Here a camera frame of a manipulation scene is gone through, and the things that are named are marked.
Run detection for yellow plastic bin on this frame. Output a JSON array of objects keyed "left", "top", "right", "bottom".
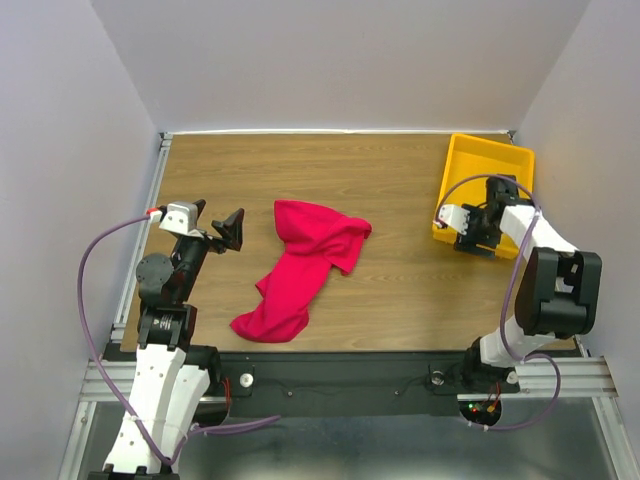
[{"left": 432, "top": 133, "right": 535, "bottom": 260}]

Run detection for red polo t shirt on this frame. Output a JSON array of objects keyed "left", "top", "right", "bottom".
[{"left": 230, "top": 200, "right": 372, "bottom": 343}]

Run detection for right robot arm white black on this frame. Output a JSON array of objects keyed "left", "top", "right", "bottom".
[{"left": 435, "top": 174, "right": 602, "bottom": 390}]

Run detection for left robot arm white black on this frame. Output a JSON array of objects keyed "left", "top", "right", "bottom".
[{"left": 89, "top": 199, "right": 245, "bottom": 479}]

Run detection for small electronics board with leds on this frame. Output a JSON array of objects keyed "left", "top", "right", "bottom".
[{"left": 460, "top": 399, "right": 502, "bottom": 425}]

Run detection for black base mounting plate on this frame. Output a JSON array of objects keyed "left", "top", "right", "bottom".
[{"left": 221, "top": 351, "right": 518, "bottom": 418}]

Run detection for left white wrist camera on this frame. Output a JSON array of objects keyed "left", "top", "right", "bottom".
[{"left": 147, "top": 201, "right": 202, "bottom": 238}]

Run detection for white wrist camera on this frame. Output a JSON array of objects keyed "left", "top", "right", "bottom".
[
  {"left": 147, "top": 201, "right": 202, "bottom": 238},
  {"left": 433, "top": 204, "right": 470, "bottom": 235}
]

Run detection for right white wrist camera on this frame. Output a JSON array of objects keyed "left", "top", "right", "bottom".
[{"left": 433, "top": 204, "right": 470, "bottom": 235}]

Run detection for left aluminium frame rail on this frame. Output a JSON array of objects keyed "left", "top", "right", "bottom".
[{"left": 109, "top": 132, "right": 173, "bottom": 344}]

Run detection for aluminium frame rail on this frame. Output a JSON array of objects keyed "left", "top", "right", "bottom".
[
  {"left": 81, "top": 357, "right": 618, "bottom": 402},
  {"left": 109, "top": 132, "right": 173, "bottom": 344}
]

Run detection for front aluminium frame rail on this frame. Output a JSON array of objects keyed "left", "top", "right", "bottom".
[{"left": 81, "top": 357, "right": 618, "bottom": 402}]

